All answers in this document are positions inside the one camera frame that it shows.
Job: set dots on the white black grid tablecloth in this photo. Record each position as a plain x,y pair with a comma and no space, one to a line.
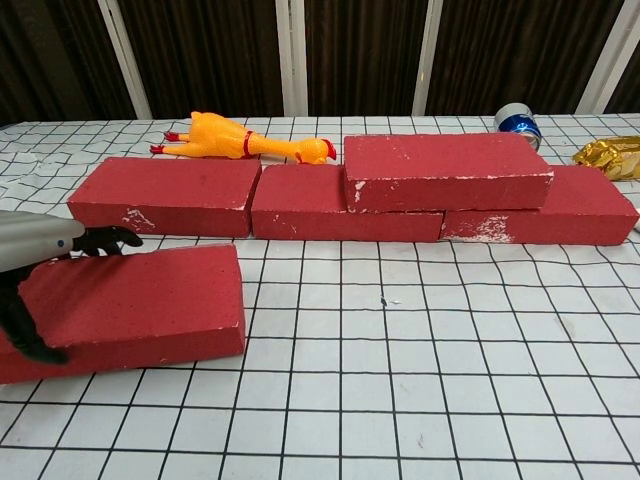
400,350

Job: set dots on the blue silver drink can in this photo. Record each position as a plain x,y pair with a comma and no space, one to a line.
515,122

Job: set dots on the white metal frame post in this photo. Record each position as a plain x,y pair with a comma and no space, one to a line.
125,60
607,60
428,55
291,55

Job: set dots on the yellow rubber chicken toy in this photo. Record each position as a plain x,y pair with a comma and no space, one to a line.
215,137

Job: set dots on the red foam brick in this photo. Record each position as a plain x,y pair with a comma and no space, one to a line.
140,300
170,192
300,200
585,210
440,165

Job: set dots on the robot left five-finger hand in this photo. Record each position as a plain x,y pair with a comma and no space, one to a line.
35,235

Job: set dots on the gold foil snack packet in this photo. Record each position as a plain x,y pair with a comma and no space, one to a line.
612,155

